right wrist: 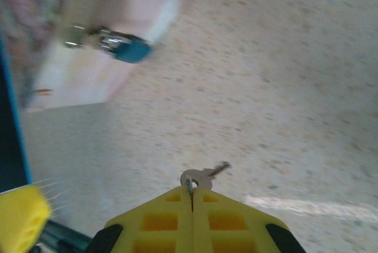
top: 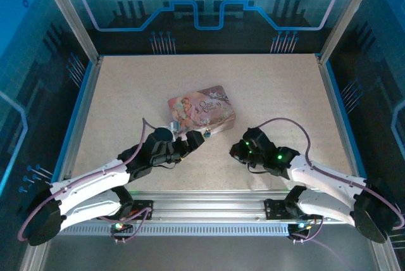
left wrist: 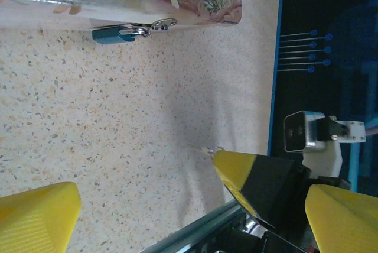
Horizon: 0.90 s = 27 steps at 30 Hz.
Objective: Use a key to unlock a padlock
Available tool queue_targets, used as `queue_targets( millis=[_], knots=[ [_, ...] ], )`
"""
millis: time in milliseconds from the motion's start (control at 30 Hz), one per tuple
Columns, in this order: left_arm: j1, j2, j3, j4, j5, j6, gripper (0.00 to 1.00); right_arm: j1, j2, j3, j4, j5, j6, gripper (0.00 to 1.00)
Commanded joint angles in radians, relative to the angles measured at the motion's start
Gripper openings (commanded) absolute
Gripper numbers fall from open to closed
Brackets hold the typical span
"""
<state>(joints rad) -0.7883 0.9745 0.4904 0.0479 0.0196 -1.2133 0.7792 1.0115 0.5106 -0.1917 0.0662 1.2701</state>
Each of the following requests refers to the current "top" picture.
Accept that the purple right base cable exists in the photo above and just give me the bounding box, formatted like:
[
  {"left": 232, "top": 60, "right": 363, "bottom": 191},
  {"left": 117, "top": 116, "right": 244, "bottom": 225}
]
[{"left": 290, "top": 210, "right": 351, "bottom": 271}]

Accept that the aluminium frame post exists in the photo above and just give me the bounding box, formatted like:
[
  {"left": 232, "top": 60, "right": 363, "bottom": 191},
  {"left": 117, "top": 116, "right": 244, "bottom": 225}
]
[
  {"left": 318, "top": 0, "right": 380, "bottom": 63},
  {"left": 35, "top": 0, "right": 104, "bottom": 63}
]

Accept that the pink illustrated tin box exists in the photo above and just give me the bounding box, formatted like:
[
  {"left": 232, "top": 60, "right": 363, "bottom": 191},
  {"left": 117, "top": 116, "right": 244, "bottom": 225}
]
[{"left": 166, "top": 85, "right": 237, "bottom": 134}]

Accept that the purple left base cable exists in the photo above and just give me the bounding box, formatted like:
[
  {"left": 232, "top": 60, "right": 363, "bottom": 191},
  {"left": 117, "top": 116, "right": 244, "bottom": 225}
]
[{"left": 109, "top": 206, "right": 154, "bottom": 244}]

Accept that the aluminium table side rail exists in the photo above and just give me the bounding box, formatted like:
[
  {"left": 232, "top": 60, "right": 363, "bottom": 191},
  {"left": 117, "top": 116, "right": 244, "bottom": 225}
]
[
  {"left": 59, "top": 56, "right": 104, "bottom": 180},
  {"left": 315, "top": 54, "right": 368, "bottom": 184}
]

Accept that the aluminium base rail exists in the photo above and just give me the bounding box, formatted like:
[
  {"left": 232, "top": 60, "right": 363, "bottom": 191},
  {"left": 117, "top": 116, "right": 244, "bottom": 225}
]
[{"left": 128, "top": 189, "right": 306, "bottom": 223}]

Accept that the slotted grey cable duct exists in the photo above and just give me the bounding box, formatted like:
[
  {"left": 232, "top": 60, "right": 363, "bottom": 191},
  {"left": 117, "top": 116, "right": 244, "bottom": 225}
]
[{"left": 58, "top": 222, "right": 290, "bottom": 237}]

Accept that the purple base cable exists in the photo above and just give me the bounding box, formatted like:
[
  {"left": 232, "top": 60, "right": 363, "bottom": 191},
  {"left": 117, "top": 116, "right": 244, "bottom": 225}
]
[
  {"left": 109, "top": 206, "right": 154, "bottom": 244},
  {"left": 290, "top": 210, "right": 351, "bottom": 271}
]

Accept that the small board with green light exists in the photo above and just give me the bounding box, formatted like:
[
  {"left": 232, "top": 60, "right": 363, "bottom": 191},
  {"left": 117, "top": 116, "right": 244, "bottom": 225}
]
[
  {"left": 289, "top": 221, "right": 313, "bottom": 233},
  {"left": 110, "top": 222, "right": 134, "bottom": 233}
]

